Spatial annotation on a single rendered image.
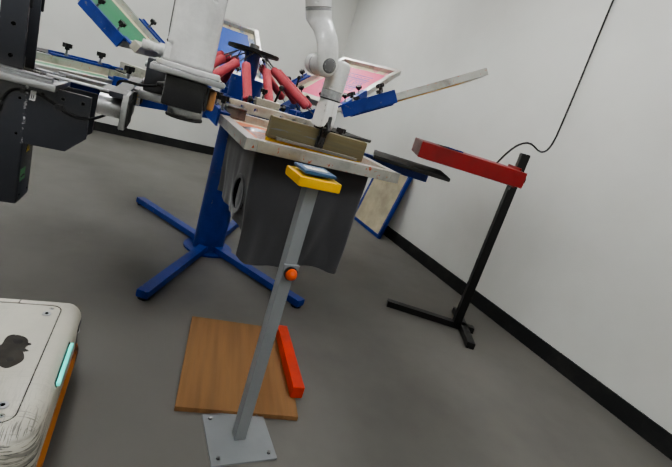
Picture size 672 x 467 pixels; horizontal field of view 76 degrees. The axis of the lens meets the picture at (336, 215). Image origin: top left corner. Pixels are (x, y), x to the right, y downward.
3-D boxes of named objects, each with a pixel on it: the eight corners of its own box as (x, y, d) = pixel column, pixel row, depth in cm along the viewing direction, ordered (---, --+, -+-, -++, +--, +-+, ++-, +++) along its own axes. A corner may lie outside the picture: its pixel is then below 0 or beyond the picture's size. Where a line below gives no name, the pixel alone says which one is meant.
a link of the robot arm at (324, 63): (301, 7, 140) (303, 75, 148) (316, 5, 129) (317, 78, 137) (325, 8, 143) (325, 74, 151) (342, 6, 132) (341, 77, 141)
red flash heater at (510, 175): (498, 179, 285) (504, 162, 282) (520, 191, 240) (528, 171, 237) (410, 152, 286) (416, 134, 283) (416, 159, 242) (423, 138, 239)
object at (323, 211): (338, 275, 173) (371, 174, 162) (228, 265, 152) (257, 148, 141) (335, 272, 175) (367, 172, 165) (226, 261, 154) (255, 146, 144)
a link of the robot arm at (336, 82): (316, 49, 139) (306, 48, 147) (307, 82, 141) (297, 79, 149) (355, 64, 146) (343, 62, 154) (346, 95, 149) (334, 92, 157)
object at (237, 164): (254, 247, 156) (279, 152, 147) (231, 244, 152) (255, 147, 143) (231, 206, 195) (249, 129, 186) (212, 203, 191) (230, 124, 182)
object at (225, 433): (276, 460, 143) (363, 190, 120) (210, 468, 133) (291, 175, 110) (260, 411, 162) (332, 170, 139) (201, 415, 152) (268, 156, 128)
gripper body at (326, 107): (316, 91, 153) (307, 122, 156) (327, 94, 144) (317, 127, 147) (334, 97, 157) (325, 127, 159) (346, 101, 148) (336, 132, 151)
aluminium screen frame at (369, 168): (397, 183, 158) (400, 174, 157) (243, 149, 131) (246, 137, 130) (320, 141, 225) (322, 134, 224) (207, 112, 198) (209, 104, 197)
